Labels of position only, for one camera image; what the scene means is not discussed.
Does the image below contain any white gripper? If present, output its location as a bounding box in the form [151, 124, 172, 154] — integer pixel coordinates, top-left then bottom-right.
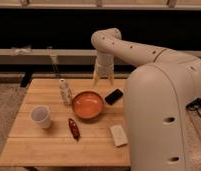
[93, 53, 114, 86]

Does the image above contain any white sponge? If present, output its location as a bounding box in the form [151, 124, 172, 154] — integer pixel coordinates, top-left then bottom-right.
[110, 125, 128, 147]

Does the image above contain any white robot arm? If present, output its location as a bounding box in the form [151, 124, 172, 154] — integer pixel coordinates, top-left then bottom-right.
[91, 28, 201, 171]

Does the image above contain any orange ceramic bowl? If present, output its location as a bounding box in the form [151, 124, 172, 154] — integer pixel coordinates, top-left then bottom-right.
[72, 91, 104, 119]

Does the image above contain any black rectangular phone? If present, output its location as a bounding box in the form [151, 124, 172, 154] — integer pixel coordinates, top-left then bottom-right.
[105, 89, 123, 105]

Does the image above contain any dark red chip bag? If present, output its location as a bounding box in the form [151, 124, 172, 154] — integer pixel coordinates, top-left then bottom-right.
[69, 118, 80, 140]

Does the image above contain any white plastic cup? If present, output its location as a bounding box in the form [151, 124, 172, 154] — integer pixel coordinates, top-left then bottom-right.
[30, 105, 51, 129]

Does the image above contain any wooden table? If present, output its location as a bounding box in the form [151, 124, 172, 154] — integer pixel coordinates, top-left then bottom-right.
[0, 79, 130, 167]

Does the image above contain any grey metal rail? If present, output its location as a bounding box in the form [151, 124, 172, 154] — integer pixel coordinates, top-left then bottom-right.
[0, 48, 201, 66]

